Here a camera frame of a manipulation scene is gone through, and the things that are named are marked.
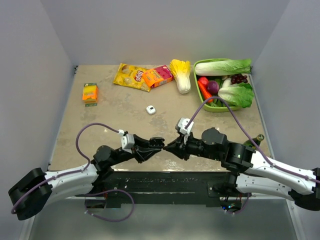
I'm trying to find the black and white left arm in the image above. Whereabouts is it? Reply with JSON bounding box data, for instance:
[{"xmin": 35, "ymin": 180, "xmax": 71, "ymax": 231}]
[{"xmin": 8, "ymin": 134, "xmax": 165, "ymax": 221}]

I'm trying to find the black earbud charging case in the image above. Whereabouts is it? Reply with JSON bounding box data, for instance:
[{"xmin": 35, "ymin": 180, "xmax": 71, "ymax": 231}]
[{"xmin": 148, "ymin": 137, "xmax": 165, "ymax": 149}]

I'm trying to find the yellow white napa cabbage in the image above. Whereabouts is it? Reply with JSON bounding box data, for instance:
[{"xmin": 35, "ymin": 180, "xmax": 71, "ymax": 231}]
[{"xmin": 169, "ymin": 59, "xmax": 191, "ymax": 94}]

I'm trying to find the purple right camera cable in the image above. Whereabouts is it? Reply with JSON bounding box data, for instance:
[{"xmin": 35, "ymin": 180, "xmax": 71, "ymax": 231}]
[{"xmin": 186, "ymin": 96, "xmax": 320, "ymax": 181}]

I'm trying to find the purple red onion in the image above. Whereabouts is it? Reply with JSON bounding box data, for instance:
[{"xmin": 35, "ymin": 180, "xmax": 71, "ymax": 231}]
[{"xmin": 206, "ymin": 80, "xmax": 220, "ymax": 95}]

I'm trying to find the yellow chips bag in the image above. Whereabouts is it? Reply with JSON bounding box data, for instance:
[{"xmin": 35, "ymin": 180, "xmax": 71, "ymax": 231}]
[{"xmin": 113, "ymin": 63, "xmax": 151, "ymax": 92}]

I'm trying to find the orange yellow sponge pack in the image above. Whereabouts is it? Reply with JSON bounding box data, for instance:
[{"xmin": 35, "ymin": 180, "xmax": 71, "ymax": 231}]
[{"xmin": 82, "ymin": 83, "xmax": 99, "ymax": 107}]

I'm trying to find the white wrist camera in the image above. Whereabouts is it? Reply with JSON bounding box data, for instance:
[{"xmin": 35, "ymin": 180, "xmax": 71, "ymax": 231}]
[
  {"xmin": 118, "ymin": 129, "xmax": 135, "ymax": 154},
  {"xmin": 175, "ymin": 117, "xmax": 194, "ymax": 145}
]

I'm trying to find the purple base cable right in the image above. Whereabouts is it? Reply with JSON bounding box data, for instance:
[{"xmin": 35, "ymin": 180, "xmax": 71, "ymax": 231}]
[{"xmin": 223, "ymin": 191, "xmax": 253, "ymax": 216}]

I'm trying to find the green plastic basket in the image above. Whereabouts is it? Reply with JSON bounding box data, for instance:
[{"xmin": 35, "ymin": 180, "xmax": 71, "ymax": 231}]
[{"xmin": 192, "ymin": 58, "xmax": 252, "ymax": 113}]

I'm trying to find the orange pink snack box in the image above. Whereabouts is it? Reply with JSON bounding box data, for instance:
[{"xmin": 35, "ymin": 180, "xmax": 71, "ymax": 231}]
[{"xmin": 142, "ymin": 65, "xmax": 174, "ymax": 89}]

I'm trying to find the long green white cabbage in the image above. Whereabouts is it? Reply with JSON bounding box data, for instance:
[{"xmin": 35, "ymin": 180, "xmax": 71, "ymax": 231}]
[{"xmin": 193, "ymin": 58, "xmax": 252, "ymax": 76}]

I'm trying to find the purple camera cable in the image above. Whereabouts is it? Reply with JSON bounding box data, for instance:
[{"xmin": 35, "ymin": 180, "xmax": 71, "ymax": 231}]
[
  {"xmin": 186, "ymin": 96, "xmax": 320, "ymax": 181},
  {"xmin": 10, "ymin": 122, "xmax": 123, "ymax": 215}
]

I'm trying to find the green glass bottle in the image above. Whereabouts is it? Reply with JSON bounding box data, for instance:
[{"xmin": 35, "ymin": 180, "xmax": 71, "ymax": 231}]
[{"xmin": 243, "ymin": 134, "xmax": 265, "ymax": 149}]

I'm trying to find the purple grapes bunch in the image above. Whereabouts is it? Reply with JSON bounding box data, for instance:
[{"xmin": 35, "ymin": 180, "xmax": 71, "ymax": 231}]
[{"xmin": 230, "ymin": 73, "xmax": 248, "ymax": 85}]

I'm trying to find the white earbud charging case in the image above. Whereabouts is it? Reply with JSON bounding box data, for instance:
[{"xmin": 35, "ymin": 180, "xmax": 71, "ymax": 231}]
[{"xmin": 146, "ymin": 105, "xmax": 156, "ymax": 115}]

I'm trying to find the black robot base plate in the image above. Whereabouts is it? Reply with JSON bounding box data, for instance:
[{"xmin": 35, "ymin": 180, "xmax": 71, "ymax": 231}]
[{"xmin": 90, "ymin": 171, "xmax": 246, "ymax": 208}]

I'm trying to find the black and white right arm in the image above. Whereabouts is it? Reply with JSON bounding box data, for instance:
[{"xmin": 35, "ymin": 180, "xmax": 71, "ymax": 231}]
[{"xmin": 164, "ymin": 127, "xmax": 320, "ymax": 211}]

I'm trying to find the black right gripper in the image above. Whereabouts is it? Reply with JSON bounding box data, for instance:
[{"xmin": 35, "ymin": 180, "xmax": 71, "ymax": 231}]
[{"xmin": 166, "ymin": 130, "xmax": 222, "ymax": 161}]

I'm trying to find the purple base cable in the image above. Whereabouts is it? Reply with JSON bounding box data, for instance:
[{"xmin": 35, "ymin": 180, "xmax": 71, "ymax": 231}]
[
  {"xmin": 84, "ymin": 188, "xmax": 135, "ymax": 222},
  {"xmin": 223, "ymin": 191, "xmax": 253, "ymax": 216}
]

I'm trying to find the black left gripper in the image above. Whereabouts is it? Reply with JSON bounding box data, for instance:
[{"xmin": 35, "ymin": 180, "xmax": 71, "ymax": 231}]
[{"xmin": 108, "ymin": 134, "xmax": 161, "ymax": 167}]

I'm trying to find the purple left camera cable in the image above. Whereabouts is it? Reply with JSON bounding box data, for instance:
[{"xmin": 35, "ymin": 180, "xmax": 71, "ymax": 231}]
[{"xmin": 10, "ymin": 122, "xmax": 123, "ymax": 215}]

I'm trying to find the green leafy bok choy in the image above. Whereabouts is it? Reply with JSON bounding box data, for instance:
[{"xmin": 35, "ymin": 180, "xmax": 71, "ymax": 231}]
[{"xmin": 217, "ymin": 78, "xmax": 255, "ymax": 108}]

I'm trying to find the red apple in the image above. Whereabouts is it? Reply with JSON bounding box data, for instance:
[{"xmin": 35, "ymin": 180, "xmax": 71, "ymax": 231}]
[{"xmin": 198, "ymin": 76, "xmax": 209, "ymax": 87}]

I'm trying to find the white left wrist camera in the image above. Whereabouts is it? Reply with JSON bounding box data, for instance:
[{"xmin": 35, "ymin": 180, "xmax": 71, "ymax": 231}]
[{"xmin": 118, "ymin": 129, "xmax": 135, "ymax": 154}]

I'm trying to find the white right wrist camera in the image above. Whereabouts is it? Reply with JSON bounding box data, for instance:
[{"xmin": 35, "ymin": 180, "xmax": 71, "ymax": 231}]
[{"xmin": 175, "ymin": 117, "xmax": 194, "ymax": 145}]

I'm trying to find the orange red pepper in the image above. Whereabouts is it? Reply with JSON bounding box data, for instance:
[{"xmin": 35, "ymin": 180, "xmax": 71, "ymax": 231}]
[{"xmin": 197, "ymin": 80, "xmax": 212, "ymax": 100}]

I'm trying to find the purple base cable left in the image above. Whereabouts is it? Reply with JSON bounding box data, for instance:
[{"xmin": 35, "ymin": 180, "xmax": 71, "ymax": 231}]
[{"xmin": 84, "ymin": 188, "xmax": 135, "ymax": 222}]

